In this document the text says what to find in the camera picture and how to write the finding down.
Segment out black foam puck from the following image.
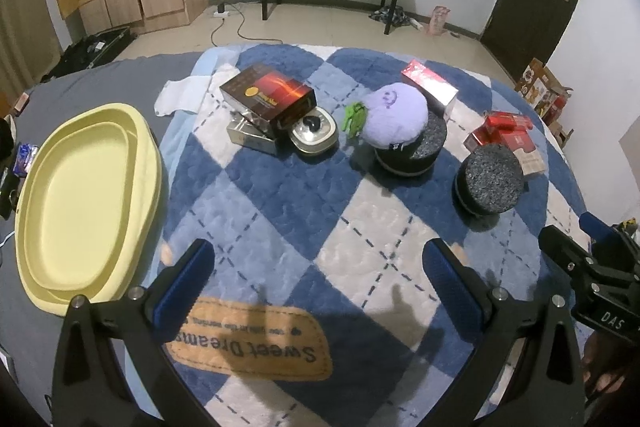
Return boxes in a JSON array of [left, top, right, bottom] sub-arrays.
[[374, 113, 447, 178], [454, 143, 525, 218]]

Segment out white cloth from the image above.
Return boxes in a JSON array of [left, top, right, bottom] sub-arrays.
[[154, 64, 240, 117]]

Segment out pink red box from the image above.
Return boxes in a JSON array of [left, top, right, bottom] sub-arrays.
[[401, 60, 458, 120]]

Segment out blue white checkered blanket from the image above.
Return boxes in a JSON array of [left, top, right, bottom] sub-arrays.
[[151, 64, 588, 426]]

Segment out dark red orange box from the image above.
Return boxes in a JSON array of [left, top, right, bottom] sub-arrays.
[[220, 64, 317, 138]]

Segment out purple plush toy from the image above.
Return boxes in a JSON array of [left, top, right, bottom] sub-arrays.
[[342, 82, 428, 150]]

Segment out silver flat tin box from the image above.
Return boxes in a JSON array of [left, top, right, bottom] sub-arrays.
[[227, 114, 279, 156]]

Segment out black foam puck front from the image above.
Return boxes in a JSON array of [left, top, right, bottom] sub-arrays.
[[454, 143, 525, 218]]

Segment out dark clothes pile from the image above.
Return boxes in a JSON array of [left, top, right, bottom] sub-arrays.
[[369, 5, 412, 28]]

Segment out red cigarette carton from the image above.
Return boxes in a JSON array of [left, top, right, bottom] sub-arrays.
[[463, 112, 547, 179]]

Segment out cardboard box by wall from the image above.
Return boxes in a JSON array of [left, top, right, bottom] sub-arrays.
[[515, 58, 574, 126]]

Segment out black foam puck rear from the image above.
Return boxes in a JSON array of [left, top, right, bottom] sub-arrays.
[[374, 113, 447, 178]]

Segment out pink bag on floor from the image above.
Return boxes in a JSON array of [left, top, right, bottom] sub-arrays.
[[427, 5, 450, 36]]

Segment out yellow oval tray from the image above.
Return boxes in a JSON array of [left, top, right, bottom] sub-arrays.
[[15, 103, 163, 317]]

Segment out black case on floor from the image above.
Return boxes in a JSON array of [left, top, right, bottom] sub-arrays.
[[40, 27, 136, 83]]

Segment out white power strip cable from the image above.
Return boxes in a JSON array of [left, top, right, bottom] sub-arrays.
[[209, 1, 284, 48]]

